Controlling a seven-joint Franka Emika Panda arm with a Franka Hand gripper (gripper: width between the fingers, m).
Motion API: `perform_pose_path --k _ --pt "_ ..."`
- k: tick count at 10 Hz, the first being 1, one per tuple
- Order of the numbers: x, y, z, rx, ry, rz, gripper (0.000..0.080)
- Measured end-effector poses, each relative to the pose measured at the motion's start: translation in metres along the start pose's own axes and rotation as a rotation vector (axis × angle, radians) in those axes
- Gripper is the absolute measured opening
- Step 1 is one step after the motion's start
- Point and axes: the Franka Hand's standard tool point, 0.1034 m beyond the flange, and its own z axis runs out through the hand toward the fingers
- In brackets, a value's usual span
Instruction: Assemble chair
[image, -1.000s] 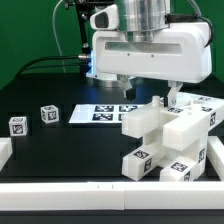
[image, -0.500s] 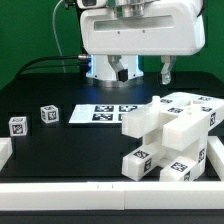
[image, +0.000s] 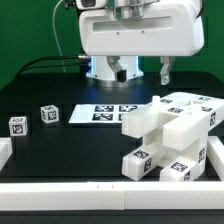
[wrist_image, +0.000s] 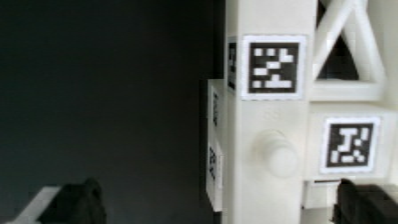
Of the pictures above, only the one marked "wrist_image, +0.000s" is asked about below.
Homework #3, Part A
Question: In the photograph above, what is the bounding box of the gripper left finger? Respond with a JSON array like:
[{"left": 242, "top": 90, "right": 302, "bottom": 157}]
[{"left": 11, "top": 177, "right": 108, "bottom": 224}]

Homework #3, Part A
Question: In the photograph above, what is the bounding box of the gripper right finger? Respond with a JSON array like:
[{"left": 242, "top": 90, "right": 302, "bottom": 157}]
[{"left": 332, "top": 179, "right": 398, "bottom": 224}]

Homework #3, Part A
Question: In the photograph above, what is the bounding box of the white chair seat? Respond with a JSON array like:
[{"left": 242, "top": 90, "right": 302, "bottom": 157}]
[{"left": 206, "top": 79, "right": 398, "bottom": 224}]

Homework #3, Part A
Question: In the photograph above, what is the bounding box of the white chair back frame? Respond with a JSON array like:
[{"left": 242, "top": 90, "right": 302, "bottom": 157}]
[{"left": 222, "top": 0, "right": 398, "bottom": 224}]

